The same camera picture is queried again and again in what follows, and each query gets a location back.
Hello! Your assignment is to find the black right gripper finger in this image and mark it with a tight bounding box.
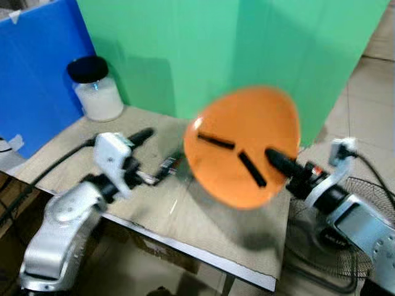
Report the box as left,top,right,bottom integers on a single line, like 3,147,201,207
265,147,304,179

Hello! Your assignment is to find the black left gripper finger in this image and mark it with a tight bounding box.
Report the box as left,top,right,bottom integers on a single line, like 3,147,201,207
127,127,156,148
151,153,186,186

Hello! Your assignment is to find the orange round plate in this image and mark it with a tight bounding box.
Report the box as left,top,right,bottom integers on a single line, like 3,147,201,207
183,86,302,210

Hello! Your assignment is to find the glass jar with black lid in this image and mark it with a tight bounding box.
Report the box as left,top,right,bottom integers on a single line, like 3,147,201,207
67,55,125,122

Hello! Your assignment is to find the green upright board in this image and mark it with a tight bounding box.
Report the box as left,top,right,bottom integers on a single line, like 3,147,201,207
76,0,391,147

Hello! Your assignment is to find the blue upright board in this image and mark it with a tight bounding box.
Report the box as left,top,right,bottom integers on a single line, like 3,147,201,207
0,0,98,160

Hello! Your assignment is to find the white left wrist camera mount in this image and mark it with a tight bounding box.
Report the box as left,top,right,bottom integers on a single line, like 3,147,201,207
93,132,135,199

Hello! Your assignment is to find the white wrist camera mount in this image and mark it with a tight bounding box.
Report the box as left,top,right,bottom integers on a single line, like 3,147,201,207
93,132,135,199
304,138,359,208

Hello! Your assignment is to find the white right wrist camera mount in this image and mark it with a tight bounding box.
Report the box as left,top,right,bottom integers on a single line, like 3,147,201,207
304,138,359,208

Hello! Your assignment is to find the black wire floor fan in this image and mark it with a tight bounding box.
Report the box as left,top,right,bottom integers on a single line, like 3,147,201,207
283,175,395,294

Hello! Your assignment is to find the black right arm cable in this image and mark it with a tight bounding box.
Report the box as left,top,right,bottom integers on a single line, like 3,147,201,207
353,152,395,199

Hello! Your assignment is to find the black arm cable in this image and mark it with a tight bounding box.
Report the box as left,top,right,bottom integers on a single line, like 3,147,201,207
0,139,97,228
353,152,395,199

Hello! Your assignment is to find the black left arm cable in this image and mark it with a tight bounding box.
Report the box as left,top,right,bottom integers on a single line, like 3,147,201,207
0,139,97,228

